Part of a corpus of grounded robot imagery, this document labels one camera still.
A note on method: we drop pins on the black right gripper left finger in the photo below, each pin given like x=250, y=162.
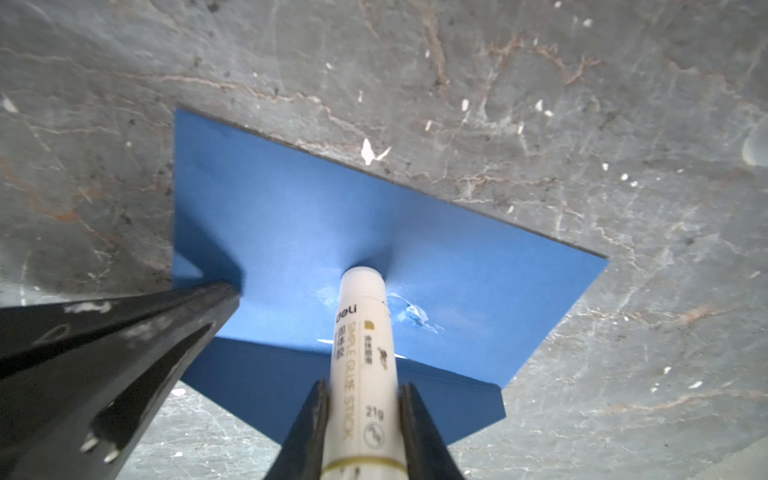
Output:
x=81, y=381

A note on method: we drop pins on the blue envelope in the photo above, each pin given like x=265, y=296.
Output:
x=325, y=257

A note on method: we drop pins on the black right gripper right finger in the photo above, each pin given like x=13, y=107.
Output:
x=427, y=455

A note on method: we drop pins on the white glue stick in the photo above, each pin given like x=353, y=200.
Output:
x=363, y=435

